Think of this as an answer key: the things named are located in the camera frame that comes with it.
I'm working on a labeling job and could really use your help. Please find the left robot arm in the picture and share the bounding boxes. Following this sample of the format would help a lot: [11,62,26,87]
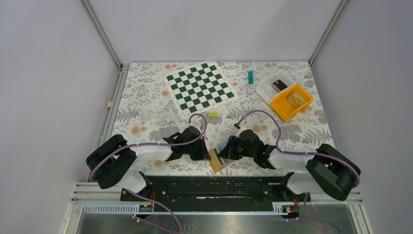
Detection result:
[86,126,210,200]

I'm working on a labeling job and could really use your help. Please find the white plastic bin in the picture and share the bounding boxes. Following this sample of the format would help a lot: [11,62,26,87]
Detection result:
[255,71,297,105]

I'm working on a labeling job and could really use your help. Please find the orange leather card holder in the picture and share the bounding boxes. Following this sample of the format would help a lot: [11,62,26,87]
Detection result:
[208,139,234,173]

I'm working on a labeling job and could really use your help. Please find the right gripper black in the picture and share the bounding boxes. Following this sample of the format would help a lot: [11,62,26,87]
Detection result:
[218,136,256,160]

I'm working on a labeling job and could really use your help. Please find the aluminium rail front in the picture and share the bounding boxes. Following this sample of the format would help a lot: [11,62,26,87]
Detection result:
[72,182,364,215]

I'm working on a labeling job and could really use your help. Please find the floral tablecloth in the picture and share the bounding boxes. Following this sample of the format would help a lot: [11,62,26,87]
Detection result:
[105,61,344,177]

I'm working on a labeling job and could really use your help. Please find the green white chessboard mat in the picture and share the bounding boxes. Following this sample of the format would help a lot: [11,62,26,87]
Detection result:
[163,61,238,119]

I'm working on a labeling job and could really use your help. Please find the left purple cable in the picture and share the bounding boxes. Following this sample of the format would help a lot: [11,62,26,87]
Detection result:
[89,113,208,182]

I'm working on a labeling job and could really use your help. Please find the orange plastic bin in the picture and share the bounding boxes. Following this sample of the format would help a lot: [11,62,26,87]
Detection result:
[269,84,314,121]

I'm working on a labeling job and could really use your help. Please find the purple cable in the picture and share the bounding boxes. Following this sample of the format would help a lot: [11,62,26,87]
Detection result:
[89,113,208,182]
[233,110,362,234]

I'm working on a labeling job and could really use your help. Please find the gold cards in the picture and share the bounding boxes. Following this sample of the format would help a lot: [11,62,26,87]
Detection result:
[287,92,306,109]

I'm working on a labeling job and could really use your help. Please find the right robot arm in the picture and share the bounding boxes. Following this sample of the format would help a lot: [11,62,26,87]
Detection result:
[217,129,361,201]

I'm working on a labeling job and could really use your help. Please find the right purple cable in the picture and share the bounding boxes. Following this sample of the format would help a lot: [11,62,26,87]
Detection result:
[233,110,362,234]

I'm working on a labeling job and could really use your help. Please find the lime green block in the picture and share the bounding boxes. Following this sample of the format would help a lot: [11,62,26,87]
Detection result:
[207,112,219,118]

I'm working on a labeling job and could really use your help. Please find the teal block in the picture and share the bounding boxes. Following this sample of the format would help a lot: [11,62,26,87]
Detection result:
[248,71,254,84]

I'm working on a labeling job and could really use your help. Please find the black card in white bin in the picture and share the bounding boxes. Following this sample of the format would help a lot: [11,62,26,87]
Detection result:
[271,79,288,93]

